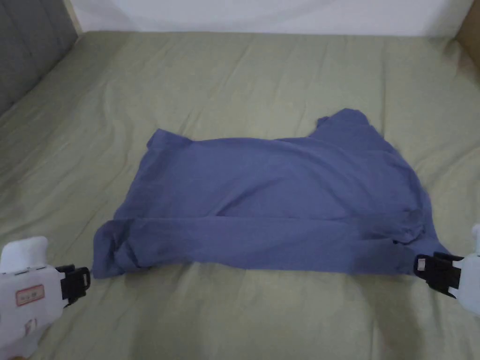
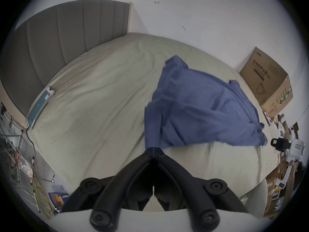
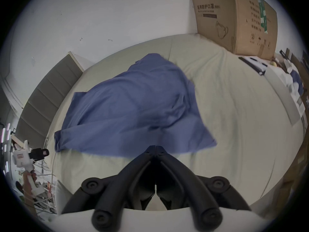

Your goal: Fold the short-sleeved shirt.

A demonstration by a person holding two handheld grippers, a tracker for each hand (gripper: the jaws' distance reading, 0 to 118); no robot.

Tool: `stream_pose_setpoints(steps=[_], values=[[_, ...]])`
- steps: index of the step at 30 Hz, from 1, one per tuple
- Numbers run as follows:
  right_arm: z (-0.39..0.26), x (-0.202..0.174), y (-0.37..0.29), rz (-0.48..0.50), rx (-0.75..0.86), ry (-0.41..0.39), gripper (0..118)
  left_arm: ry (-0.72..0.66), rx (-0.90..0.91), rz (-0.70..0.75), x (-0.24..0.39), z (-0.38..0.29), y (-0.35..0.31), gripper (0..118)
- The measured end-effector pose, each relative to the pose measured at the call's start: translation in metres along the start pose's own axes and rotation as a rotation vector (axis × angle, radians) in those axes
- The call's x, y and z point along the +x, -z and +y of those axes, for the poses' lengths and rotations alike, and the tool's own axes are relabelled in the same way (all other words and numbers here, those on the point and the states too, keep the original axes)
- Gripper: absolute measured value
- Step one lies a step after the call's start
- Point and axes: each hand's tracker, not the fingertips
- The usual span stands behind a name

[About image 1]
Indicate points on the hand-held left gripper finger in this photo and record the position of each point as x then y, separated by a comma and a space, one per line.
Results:
81, 275
78, 294

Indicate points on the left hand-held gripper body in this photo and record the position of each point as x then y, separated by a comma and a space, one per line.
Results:
26, 300

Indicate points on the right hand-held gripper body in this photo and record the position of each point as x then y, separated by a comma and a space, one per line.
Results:
470, 281

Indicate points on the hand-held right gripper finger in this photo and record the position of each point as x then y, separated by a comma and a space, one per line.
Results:
440, 288
435, 266

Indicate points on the dark blue shirt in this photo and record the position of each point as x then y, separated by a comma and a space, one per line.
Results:
270, 187

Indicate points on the person's left hand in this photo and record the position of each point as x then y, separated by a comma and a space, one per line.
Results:
13, 358

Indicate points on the grey padded headboard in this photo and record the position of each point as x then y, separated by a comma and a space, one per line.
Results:
26, 48

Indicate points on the bed with pale green sheet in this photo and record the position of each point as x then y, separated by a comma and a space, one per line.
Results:
232, 78

